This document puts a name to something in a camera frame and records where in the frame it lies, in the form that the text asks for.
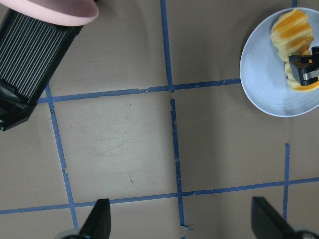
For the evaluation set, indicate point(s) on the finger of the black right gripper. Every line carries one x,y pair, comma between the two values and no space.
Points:
305,68

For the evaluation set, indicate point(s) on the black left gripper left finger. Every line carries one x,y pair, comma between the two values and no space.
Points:
98,223

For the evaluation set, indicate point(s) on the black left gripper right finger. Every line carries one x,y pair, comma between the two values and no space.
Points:
267,223

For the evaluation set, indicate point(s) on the orange striped bread roll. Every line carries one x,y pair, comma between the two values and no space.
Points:
291,35

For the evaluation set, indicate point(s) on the light blue plate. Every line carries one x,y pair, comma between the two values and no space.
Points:
264,80

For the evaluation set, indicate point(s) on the pink plate in rack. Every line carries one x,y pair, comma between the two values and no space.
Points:
59,12

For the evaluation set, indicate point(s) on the black dish rack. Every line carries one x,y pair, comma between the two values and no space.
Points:
30,52

